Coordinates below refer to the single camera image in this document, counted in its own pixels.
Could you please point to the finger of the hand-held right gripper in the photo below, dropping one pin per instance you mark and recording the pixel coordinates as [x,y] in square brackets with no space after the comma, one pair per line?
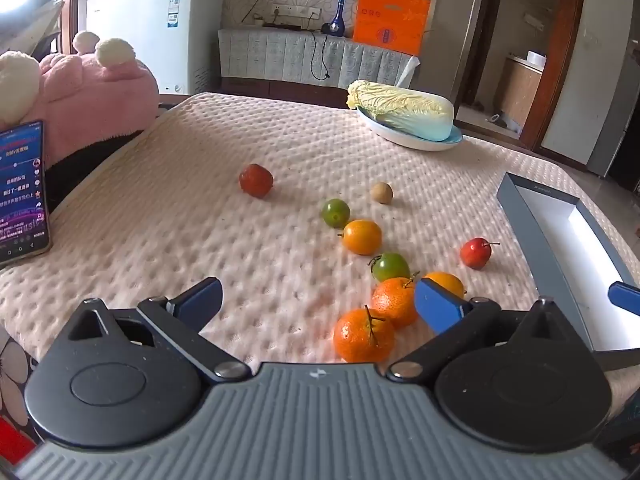
[625,299]
[622,361]

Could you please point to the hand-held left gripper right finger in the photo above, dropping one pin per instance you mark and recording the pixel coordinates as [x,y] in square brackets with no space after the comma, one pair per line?
[437,305]

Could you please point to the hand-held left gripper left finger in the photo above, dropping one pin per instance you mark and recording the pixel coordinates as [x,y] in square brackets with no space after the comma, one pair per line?
[200,301]

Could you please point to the smooth orange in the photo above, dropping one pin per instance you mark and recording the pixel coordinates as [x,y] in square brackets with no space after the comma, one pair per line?
[361,237]
[450,281]

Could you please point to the orange tangerine with stem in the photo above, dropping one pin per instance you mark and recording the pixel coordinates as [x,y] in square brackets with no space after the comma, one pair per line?
[392,302]
[363,336]

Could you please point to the green tangerine with stem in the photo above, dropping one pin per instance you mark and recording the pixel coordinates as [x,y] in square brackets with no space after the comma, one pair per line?
[391,267]

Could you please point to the bright red small apple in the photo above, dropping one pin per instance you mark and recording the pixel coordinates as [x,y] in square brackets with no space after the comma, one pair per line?
[476,254]

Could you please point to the dark grey cardboard box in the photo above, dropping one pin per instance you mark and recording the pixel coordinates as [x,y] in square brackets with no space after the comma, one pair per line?
[525,230]

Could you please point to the brown longan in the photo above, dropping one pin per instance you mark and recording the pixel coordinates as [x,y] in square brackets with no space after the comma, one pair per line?
[382,193]

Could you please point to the dark red small apple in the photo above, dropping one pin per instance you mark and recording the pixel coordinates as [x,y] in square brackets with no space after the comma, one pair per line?
[256,180]

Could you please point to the pink textured blanket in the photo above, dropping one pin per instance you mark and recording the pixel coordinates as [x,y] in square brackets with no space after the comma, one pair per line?
[175,200]

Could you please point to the light blue plate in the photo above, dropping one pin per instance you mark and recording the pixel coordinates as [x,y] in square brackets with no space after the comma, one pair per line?
[430,144]

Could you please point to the silver refrigerator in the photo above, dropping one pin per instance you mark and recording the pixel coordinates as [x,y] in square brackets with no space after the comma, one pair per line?
[612,125]

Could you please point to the black cloth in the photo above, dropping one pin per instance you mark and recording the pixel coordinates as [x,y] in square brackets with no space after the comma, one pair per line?
[90,165]

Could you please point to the grey slippers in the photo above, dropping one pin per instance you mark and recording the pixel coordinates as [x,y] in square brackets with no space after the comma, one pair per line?
[500,119]

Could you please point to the napa cabbage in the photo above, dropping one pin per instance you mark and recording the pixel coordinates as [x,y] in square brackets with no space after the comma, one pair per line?
[400,105]

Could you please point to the floral cloth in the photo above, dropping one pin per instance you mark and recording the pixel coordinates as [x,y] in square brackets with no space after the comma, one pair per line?
[12,385]

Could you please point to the smartphone with lit screen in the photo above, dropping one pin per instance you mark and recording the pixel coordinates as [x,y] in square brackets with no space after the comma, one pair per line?
[20,195]

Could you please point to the wooden kitchen counter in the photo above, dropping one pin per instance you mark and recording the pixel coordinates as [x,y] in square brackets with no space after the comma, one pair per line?
[520,90]

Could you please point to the pink plush toy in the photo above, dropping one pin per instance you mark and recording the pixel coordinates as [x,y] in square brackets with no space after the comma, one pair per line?
[90,90]

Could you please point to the cloth-covered cabinet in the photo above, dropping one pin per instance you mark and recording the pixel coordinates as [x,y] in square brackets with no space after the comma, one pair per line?
[280,57]

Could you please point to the white pot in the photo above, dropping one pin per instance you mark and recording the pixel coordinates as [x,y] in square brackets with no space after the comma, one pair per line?
[535,57]

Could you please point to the white chest freezer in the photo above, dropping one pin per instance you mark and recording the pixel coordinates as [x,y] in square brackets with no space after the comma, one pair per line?
[150,30]

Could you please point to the power strip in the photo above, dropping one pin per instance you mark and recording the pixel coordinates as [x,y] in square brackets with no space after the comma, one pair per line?
[280,23]

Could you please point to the orange gift box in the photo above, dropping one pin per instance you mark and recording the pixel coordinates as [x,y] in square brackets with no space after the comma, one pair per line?
[390,20]

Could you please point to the blue glass bottle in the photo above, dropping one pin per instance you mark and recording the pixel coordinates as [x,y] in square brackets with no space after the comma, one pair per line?
[339,22]

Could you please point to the white wall socket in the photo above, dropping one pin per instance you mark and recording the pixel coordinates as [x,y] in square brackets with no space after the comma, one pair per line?
[295,11]

